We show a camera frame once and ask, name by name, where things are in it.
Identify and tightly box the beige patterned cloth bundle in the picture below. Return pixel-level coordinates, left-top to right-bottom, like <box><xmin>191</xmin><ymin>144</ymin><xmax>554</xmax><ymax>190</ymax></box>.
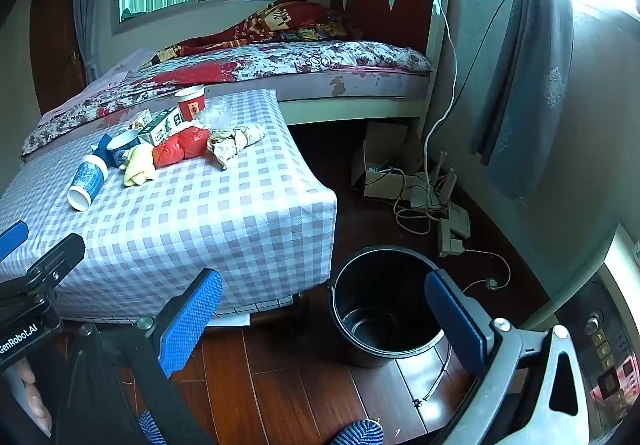
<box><xmin>206</xmin><ymin>124</ymin><xmax>266</xmax><ymax>169</ymax></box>

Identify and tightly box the white power strip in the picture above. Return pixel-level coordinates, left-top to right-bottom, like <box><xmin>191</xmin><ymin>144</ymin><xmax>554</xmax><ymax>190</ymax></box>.
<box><xmin>438</xmin><ymin>202</ymin><xmax>471</xmax><ymax>257</ymax></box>

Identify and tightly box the green white milk carton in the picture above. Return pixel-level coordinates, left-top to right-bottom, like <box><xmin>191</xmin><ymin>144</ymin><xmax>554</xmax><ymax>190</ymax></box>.
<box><xmin>138</xmin><ymin>106</ymin><xmax>182</xmax><ymax>146</ymax></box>

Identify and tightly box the clear plastic bag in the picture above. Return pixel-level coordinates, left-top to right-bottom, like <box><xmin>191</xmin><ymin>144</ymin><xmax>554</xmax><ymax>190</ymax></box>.
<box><xmin>195</xmin><ymin>96</ymin><xmax>235</xmax><ymax>131</ymax></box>

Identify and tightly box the dark wooden door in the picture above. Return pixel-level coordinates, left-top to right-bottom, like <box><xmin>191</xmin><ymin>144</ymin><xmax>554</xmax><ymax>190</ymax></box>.
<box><xmin>29</xmin><ymin>0</ymin><xmax>86</xmax><ymax>114</ymax></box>

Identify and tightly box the yellow cloth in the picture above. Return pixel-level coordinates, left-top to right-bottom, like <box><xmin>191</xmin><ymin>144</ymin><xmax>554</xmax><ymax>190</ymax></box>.
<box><xmin>119</xmin><ymin>143</ymin><xmax>157</xmax><ymax>187</ymax></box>

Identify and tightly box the red plastic bag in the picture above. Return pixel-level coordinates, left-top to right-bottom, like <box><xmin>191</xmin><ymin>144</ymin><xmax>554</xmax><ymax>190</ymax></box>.
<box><xmin>153</xmin><ymin>127</ymin><xmax>210</xmax><ymax>168</ymax></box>

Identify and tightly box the bed with floral sheet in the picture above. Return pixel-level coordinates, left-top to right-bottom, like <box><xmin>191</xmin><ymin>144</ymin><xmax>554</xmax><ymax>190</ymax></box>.
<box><xmin>22</xmin><ymin>40</ymin><xmax>433</xmax><ymax>157</ymax></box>

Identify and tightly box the white hanging cable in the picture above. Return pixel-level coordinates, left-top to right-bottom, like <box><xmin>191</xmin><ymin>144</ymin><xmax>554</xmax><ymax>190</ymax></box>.
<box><xmin>422</xmin><ymin>0</ymin><xmax>459</xmax><ymax>206</ymax></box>

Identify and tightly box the red heart headboard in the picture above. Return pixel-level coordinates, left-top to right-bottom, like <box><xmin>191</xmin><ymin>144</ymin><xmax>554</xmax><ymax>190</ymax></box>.
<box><xmin>329</xmin><ymin>0</ymin><xmax>448</xmax><ymax>132</ymax></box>

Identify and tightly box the blue striped slipper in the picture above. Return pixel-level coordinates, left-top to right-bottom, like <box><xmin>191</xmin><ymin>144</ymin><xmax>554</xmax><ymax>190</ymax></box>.
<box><xmin>138</xmin><ymin>410</ymin><xmax>166</xmax><ymax>445</ymax></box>
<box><xmin>329</xmin><ymin>419</ymin><xmax>384</xmax><ymax>445</ymax></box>

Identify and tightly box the person left hand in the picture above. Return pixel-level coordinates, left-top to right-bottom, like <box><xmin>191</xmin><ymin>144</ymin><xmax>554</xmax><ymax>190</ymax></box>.
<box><xmin>14</xmin><ymin>357</ymin><xmax>52</xmax><ymax>437</ymax></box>

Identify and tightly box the red patterned blanket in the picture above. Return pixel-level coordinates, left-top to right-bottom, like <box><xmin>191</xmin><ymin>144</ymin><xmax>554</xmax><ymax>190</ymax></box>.
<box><xmin>141</xmin><ymin>0</ymin><xmax>355</xmax><ymax>68</ymax></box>

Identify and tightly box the checkered tablecloth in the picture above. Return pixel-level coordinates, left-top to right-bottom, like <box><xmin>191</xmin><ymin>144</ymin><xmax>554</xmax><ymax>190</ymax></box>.
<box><xmin>1</xmin><ymin>90</ymin><xmax>337</xmax><ymax>323</ymax></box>

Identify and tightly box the blue patterned paper cup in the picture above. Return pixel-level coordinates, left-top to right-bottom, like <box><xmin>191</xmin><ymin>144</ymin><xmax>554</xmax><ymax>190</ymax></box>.
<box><xmin>67</xmin><ymin>155</ymin><xmax>108</xmax><ymax>211</ymax></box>

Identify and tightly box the red paper cup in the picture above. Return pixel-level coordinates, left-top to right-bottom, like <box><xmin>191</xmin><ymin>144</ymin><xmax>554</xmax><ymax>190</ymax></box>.
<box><xmin>175</xmin><ymin>84</ymin><xmax>205</xmax><ymax>121</ymax></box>

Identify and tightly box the red white small carton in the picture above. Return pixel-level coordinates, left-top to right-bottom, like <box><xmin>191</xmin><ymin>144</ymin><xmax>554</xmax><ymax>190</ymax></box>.
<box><xmin>127</xmin><ymin>109</ymin><xmax>152</xmax><ymax>131</ymax></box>

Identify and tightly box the blue white bowl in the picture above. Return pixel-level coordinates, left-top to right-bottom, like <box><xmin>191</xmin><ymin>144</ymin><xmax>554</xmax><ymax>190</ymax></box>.
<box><xmin>106</xmin><ymin>130</ymin><xmax>140</xmax><ymax>168</ymax></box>

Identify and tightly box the cardboard box under bed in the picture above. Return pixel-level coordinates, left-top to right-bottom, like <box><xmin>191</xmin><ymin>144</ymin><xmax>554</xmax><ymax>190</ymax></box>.
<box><xmin>352</xmin><ymin>121</ymin><xmax>423</xmax><ymax>202</ymax></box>

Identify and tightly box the grey blue curtain right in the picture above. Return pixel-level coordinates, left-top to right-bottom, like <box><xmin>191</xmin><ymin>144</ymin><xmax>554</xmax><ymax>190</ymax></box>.
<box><xmin>470</xmin><ymin>0</ymin><xmax>574</xmax><ymax>204</ymax></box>

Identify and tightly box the black trash bucket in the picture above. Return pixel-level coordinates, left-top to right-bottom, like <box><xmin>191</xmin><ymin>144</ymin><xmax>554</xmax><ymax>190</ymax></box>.
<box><xmin>326</xmin><ymin>246</ymin><xmax>444</xmax><ymax>368</ymax></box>

